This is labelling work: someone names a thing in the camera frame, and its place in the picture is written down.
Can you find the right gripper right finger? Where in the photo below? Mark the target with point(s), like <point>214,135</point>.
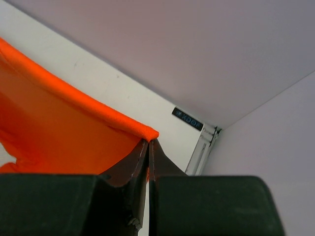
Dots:
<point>182,205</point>

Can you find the orange t-shirt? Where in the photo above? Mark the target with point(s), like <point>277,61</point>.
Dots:
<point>50,127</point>

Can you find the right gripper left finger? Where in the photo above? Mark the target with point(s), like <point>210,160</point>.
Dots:
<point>109,204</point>

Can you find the right blue table label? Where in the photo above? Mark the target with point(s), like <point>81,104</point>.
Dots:
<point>187,119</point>

